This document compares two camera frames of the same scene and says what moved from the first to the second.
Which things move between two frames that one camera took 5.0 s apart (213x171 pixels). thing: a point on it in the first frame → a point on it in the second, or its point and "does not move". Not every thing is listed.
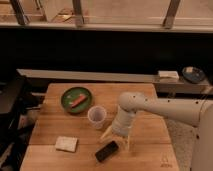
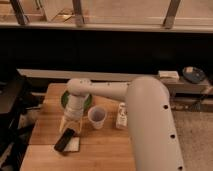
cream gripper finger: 106,133 → 62,124
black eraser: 106,151 → 64,141
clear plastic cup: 96,116 does not move
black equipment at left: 18,104 does not move
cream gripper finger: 127,144 → 80,127
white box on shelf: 168,75 does not move
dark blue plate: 193,74 does not move
